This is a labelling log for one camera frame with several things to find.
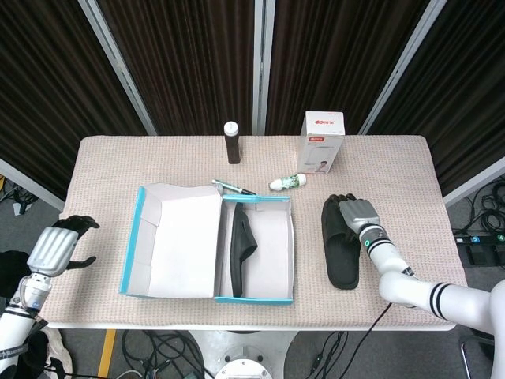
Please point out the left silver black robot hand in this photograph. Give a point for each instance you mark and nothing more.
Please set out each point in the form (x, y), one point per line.
(51, 248)

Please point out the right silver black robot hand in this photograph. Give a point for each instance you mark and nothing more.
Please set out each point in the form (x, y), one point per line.
(361, 213)

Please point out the black slipper with smooth heel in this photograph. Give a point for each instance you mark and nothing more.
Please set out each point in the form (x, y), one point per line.
(341, 260)

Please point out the black slipper with frayed heel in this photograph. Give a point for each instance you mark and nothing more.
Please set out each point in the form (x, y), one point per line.
(240, 248)

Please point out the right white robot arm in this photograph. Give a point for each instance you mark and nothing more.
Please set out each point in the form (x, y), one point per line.
(414, 290)

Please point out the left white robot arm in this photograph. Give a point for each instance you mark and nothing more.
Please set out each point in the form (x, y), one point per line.
(16, 327)

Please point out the table with beige tablecloth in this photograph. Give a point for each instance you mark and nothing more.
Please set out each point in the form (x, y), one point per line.
(394, 177)

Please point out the light blue cardboard shoe box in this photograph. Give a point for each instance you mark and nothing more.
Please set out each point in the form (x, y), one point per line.
(185, 245)

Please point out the white desk lamp carton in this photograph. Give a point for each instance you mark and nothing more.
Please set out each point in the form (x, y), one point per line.
(321, 150)

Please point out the small green white bottle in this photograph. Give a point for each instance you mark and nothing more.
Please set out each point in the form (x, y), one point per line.
(290, 181)

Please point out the black foot pedal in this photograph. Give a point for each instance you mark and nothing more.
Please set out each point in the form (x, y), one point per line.
(479, 256)

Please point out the teal black marker pen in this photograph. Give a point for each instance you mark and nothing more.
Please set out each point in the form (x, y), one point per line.
(233, 187)

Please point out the dark brown bottle white cap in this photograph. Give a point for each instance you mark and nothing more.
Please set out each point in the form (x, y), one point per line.
(233, 148)

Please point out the dark brown curtain panel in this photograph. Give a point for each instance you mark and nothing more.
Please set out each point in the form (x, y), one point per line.
(335, 59)
(189, 67)
(47, 98)
(465, 98)

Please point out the grey aluminium partition post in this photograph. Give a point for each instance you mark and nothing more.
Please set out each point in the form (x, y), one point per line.
(402, 67)
(31, 183)
(473, 181)
(262, 67)
(118, 67)

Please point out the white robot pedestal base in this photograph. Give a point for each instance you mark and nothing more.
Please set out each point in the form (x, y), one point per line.
(244, 343)

